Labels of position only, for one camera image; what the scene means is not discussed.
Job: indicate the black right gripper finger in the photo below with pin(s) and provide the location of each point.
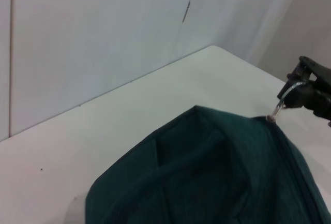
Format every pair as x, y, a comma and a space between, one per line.
318, 72
315, 97

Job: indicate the dark teal lunch bag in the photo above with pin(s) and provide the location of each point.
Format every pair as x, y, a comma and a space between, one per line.
207, 169

